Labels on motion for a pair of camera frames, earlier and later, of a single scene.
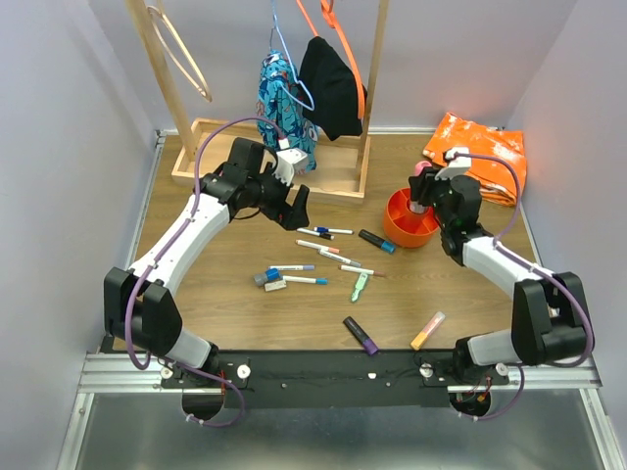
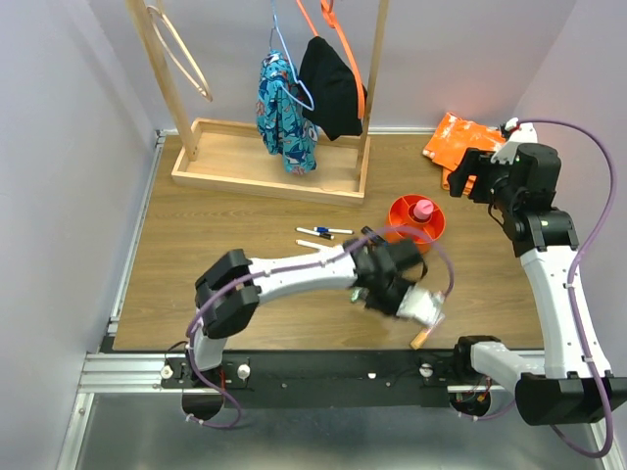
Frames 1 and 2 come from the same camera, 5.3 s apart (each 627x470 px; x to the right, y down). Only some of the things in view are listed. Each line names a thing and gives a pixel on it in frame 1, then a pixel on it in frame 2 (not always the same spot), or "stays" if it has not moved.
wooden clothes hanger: [176, 50] stays
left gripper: [287, 215] -> [392, 309]
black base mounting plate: [338, 378] stays
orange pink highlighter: [422, 337] stays
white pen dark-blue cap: [334, 231] stays
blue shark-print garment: [281, 113] stays
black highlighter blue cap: [386, 246] stays
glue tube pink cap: [421, 166] -> [422, 209]
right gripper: [420, 186] -> [476, 162]
